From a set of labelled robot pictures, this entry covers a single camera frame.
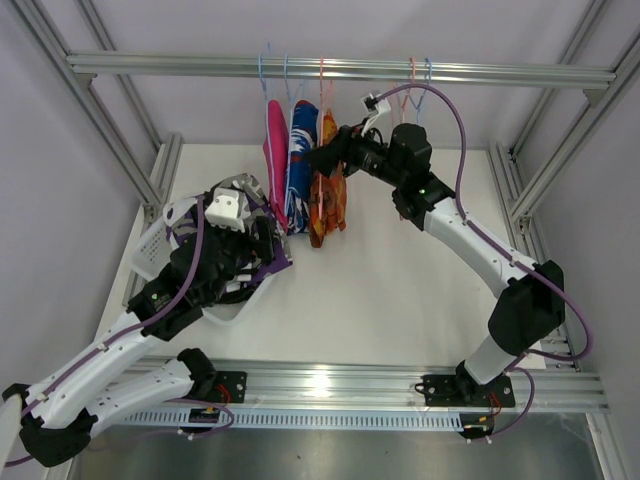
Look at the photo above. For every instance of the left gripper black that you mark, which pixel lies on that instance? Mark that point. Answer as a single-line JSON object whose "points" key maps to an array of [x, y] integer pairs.
{"points": [[263, 246]]}

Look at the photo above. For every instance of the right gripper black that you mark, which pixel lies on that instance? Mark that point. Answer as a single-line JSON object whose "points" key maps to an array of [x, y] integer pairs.
{"points": [[345, 147]]}

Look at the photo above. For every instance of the purple grey patterned trousers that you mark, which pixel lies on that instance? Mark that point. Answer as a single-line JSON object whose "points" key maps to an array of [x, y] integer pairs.
{"points": [[222, 275]]}

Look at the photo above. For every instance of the orange patterned trousers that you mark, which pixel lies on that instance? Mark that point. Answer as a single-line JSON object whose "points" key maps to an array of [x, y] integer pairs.
{"points": [[328, 204]]}

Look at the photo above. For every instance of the pink hanger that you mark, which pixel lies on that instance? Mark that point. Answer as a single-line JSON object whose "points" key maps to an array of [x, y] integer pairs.
{"points": [[322, 100], [407, 90]]}

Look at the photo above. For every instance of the blue hanger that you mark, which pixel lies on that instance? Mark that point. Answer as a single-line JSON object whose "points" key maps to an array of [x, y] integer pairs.
{"points": [[422, 95], [292, 98]]}

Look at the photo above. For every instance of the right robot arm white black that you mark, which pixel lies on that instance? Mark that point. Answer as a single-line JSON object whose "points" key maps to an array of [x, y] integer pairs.
{"points": [[529, 305]]}

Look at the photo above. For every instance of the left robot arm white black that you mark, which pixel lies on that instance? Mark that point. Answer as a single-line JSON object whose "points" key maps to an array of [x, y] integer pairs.
{"points": [[61, 415]]}

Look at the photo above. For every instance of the blue white patterned trousers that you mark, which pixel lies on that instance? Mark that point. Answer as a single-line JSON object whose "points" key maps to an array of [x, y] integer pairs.
{"points": [[303, 139]]}

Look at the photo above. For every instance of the pink trousers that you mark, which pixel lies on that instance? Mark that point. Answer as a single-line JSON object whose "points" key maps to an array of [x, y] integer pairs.
{"points": [[275, 148]]}

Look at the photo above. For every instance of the white plastic basket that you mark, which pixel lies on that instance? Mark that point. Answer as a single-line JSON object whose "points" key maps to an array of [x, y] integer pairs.
{"points": [[152, 253]]}

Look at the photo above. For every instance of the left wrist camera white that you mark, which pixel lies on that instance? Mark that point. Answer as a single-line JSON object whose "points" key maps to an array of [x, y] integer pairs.
{"points": [[228, 209]]}

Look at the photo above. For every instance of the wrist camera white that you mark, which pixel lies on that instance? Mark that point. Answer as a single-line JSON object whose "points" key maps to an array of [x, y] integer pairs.
{"points": [[376, 108], [228, 209]]}

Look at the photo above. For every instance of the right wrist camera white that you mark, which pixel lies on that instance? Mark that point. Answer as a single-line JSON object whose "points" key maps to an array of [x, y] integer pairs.
{"points": [[376, 108]]}

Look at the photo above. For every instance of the left aluminium frame post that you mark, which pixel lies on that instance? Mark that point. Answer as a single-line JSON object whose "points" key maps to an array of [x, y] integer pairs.
{"points": [[153, 192]]}

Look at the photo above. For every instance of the aluminium frame post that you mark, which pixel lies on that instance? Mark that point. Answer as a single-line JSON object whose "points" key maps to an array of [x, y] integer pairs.
{"points": [[579, 171], [153, 192]]}

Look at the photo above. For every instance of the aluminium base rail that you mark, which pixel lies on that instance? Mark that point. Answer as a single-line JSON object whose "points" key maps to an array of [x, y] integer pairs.
{"points": [[318, 386]]}

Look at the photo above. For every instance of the slotted cable duct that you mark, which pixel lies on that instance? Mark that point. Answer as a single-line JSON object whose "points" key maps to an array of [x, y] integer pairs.
{"points": [[299, 419]]}

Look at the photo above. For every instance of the aluminium hanging rail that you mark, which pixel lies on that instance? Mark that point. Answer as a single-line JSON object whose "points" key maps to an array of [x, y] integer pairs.
{"points": [[265, 66]]}

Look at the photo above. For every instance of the right aluminium frame post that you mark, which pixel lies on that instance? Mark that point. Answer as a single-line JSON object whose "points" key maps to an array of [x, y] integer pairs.
{"points": [[579, 171]]}

